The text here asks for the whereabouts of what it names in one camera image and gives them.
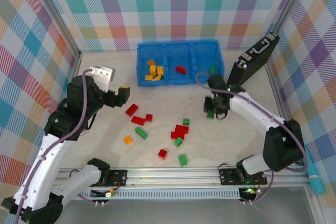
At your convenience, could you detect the long red lego brick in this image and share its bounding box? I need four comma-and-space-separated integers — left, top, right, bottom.
131, 115, 147, 125

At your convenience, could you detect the blue three-compartment bin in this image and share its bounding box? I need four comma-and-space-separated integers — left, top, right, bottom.
136, 39, 226, 88

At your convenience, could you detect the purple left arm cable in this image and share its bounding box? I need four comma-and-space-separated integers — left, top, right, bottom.
14, 68, 97, 224

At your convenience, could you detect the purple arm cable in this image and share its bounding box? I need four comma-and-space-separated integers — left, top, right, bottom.
195, 71, 309, 204
14, 68, 97, 224

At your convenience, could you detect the aluminium side rail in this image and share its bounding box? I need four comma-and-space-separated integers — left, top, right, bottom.
264, 61, 305, 168
69, 50, 83, 83

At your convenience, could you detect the black briefcase with silver handle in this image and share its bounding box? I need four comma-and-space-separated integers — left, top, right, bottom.
227, 31, 280, 88

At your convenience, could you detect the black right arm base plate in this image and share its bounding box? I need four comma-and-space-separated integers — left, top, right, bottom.
218, 165, 268, 186

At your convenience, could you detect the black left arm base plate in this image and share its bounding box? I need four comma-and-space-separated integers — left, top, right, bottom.
104, 168, 129, 187

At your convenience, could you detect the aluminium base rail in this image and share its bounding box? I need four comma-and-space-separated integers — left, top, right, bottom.
52, 165, 310, 190

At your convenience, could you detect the aluminium frame post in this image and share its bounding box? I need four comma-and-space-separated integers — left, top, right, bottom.
270, 0, 312, 35
31, 0, 82, 59

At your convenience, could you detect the slotted cable tray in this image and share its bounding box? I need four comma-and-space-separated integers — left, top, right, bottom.
76, 188, 244, 201

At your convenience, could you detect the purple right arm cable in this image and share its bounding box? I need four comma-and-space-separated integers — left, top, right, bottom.
195, 71, 309, 204

